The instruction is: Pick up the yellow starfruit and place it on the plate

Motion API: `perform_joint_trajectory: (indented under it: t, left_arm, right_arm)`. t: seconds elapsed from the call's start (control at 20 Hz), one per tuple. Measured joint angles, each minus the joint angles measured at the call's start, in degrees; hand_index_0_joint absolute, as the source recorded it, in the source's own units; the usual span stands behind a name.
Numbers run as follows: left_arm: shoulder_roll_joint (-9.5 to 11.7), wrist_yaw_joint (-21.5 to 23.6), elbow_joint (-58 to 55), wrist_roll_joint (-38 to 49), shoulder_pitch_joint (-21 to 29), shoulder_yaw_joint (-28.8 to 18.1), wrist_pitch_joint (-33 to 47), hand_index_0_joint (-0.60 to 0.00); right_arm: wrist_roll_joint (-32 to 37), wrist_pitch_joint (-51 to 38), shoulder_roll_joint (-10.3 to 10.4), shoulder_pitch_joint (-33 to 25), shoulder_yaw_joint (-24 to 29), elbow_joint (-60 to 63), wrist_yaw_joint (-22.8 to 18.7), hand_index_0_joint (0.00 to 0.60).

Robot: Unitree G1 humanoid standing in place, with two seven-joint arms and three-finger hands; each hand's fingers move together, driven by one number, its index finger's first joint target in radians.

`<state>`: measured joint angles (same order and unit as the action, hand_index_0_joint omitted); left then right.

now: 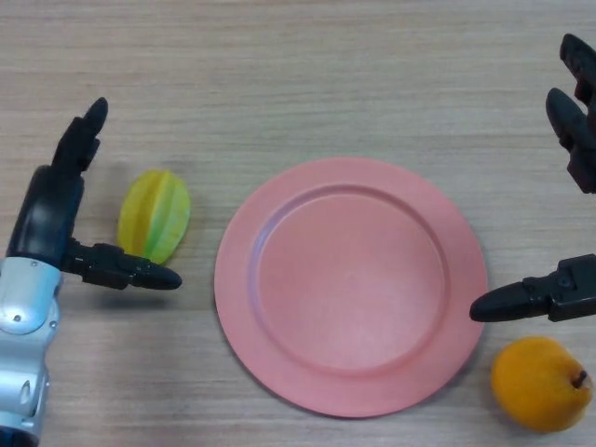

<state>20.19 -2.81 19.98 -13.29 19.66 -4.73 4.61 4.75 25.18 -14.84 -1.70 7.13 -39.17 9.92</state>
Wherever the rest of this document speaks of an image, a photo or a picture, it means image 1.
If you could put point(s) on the yellow green starfruit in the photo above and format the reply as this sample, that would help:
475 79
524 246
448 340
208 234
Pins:
156 216

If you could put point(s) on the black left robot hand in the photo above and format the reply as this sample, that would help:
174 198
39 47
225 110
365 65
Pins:
53 212

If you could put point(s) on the orange yellow pear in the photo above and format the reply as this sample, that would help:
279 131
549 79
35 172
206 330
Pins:
537 384

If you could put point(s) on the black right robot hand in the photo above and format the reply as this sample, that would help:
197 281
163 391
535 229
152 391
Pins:
575 121

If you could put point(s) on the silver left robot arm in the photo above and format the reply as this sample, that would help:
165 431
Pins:
25 335

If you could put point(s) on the pink round plate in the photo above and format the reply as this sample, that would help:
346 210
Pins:
349 286

